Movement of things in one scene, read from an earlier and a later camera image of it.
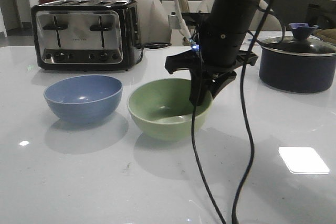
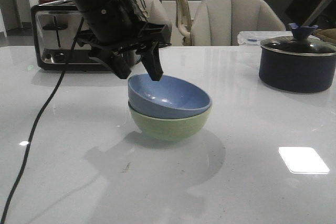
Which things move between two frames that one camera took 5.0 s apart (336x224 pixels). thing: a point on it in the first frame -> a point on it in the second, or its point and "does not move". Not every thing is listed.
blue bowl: (84, 99) -> (169, 98)
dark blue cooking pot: (297, 72) does not move
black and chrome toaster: (86, 34) does not move
